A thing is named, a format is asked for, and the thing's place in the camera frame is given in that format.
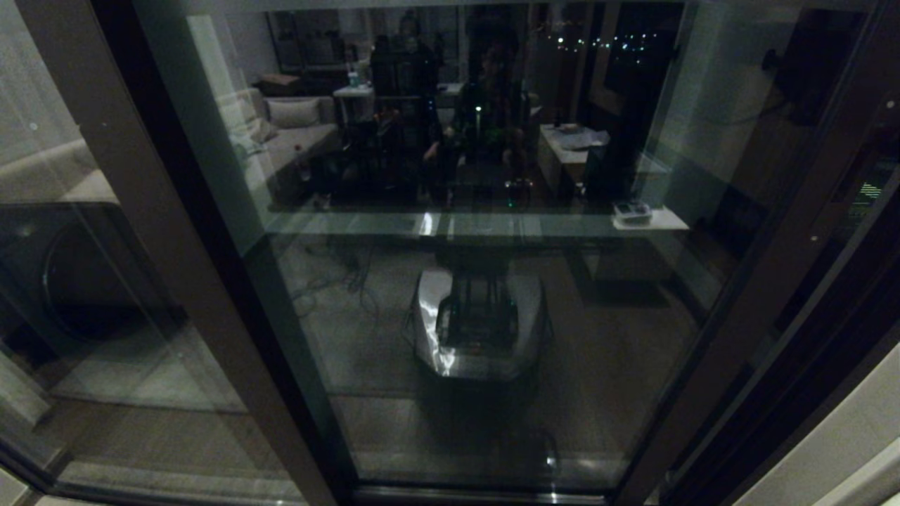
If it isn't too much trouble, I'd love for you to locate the brown framed fixed glass door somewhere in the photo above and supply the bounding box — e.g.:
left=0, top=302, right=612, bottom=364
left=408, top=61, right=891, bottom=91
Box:
left=0, top=0, right=340, bottom=506

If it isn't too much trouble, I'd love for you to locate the brown framed sliding glass door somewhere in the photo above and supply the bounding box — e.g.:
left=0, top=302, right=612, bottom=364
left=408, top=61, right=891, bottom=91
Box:
left=91, top=0, right=900, bottom=506

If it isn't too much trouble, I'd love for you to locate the recessed door pull handle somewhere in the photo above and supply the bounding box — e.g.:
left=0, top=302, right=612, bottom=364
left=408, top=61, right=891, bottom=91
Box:
left=838, top=137, right=880, bottom=206

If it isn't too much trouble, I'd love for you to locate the long stone balcony sill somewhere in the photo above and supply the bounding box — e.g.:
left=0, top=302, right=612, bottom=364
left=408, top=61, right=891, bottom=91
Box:
left=271, top=201, right=646, bottom=216

